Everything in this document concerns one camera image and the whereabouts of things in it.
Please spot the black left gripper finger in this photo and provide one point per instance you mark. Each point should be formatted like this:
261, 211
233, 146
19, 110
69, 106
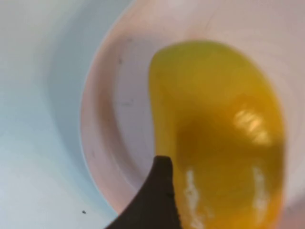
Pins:
152, 202

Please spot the mango with orange end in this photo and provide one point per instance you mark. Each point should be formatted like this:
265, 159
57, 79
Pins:
214, 107

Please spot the pink round plate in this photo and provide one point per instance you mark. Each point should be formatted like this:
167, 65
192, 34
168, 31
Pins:
114, 95

